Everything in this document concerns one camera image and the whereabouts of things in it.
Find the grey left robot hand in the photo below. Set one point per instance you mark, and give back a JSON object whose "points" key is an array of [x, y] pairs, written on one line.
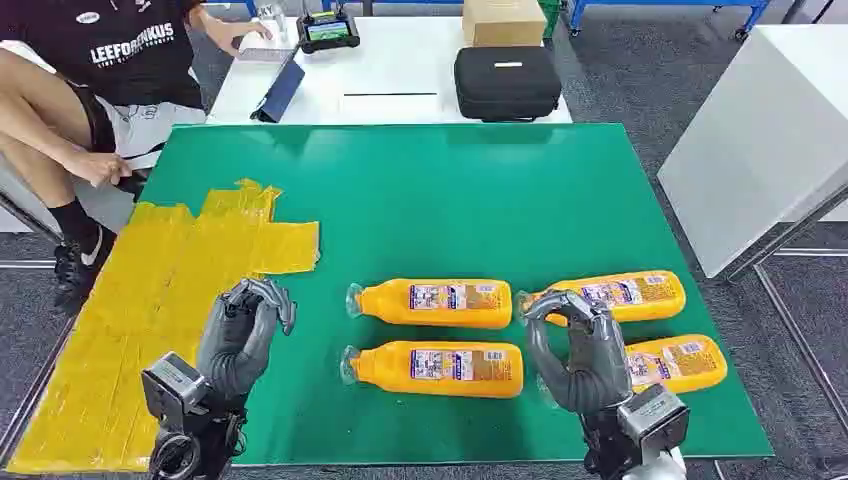
{"points": [[232, 344]]}

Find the person's right hand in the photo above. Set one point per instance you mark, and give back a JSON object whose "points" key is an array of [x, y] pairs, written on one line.
{"points": [[99, 167]]}

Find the person's left hand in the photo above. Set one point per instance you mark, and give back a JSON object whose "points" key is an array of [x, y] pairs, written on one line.
{"points": [[252, 32]]}

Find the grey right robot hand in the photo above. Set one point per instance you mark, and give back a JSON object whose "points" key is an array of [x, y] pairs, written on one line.
{"points": [[590, 371]]}

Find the orange juice bottle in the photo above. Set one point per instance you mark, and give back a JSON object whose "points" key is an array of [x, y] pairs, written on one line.
{"points": [[662, 295], [391, 305], [384, 371], [689, 364]]}

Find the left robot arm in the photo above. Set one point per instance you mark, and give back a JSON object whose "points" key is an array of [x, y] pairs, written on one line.
{"points": [[205, 444]]}

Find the smartphone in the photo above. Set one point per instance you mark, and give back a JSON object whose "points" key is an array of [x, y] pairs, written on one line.
{"points": [[265, 54]]}

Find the grey chair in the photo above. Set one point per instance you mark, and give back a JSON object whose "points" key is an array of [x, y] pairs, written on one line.
{"points": [[99, 202]]}

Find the dark blue folder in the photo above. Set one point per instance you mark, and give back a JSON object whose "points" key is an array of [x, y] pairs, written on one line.
{"points": [[281, 89]]}

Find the black handheld controller with screen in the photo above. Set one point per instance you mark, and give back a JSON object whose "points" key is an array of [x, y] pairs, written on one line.
{"points": [[328, 32]]}

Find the yellow plastic sheet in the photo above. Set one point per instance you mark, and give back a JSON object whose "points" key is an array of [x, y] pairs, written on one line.
{"points": [[132, 298]]}

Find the person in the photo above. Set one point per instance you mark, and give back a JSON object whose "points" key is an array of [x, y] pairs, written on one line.
{"points": [[126, 53]]}

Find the white table with items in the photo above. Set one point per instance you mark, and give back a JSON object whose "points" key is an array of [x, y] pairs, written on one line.
{"points": [[397, 73]]}

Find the green table mat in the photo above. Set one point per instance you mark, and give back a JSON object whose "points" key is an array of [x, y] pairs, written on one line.
{"points": [[430, 212]]}

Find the cardboard box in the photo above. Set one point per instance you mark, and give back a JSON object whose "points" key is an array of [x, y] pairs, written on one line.
{"points": [[503, 23]]}

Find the black carrying case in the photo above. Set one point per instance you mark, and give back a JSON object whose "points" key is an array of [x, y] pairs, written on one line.
{"points": [[507, 83]]}

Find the empty white table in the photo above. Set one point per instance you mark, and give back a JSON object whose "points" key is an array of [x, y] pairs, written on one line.
{"points": [[755, 146]]}

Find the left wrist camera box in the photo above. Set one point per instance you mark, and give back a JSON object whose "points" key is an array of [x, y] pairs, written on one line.
{"points": [[169, 387]]}

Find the blue metal cart frame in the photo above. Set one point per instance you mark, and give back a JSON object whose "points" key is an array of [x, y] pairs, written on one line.
{"points": [[669, 5]]}

